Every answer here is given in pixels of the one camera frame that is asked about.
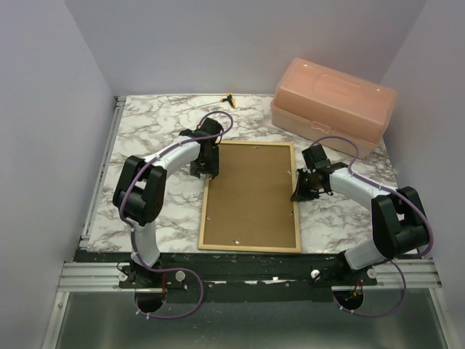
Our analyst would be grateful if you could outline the brown frame backing board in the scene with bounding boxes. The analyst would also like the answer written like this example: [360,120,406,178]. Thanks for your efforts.
[202,144,297,248]

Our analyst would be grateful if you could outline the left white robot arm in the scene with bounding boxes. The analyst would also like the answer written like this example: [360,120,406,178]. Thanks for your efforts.
[113,117,227,287]

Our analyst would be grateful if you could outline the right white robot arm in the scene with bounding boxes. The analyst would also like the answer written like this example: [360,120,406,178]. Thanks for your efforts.
[291,143,432,285]

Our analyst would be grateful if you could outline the yellow black hex key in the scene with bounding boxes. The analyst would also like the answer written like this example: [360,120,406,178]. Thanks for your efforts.
[182,93,237,112]

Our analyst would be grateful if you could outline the pink translucent plastic box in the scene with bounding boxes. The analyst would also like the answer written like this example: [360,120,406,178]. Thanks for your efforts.
[270,58,398,159]

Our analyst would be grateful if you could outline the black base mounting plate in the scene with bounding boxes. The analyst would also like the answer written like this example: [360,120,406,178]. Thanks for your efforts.
[118,250,386,305]

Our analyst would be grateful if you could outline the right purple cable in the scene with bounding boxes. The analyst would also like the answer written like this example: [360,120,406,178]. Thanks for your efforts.
[314,136,435,318]

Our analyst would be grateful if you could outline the purple cable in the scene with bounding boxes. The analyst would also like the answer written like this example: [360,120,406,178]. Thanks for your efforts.
[119,111,234,321]
[314,136,435,318]

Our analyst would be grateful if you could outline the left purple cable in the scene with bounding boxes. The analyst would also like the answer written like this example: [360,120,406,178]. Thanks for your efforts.
[119,111,234,321]

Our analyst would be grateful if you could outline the aluminium rail left side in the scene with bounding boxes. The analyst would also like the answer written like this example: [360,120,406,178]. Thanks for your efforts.
[78,96,126,250]

